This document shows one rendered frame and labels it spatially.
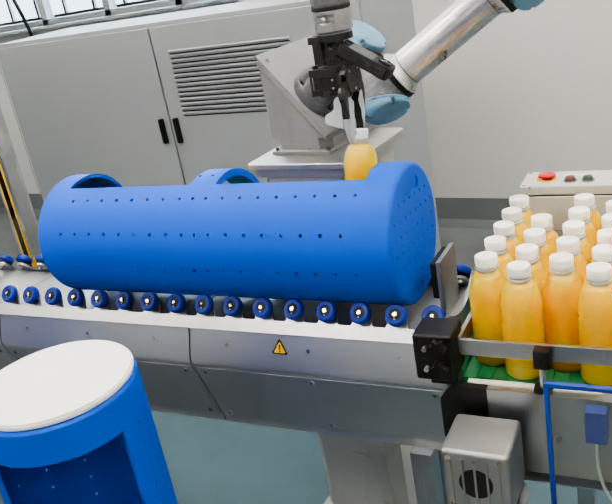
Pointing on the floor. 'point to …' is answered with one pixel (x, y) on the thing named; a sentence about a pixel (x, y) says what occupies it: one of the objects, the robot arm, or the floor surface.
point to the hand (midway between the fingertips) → (358, 132)
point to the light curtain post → (1, 151)
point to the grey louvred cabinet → (174, 91)
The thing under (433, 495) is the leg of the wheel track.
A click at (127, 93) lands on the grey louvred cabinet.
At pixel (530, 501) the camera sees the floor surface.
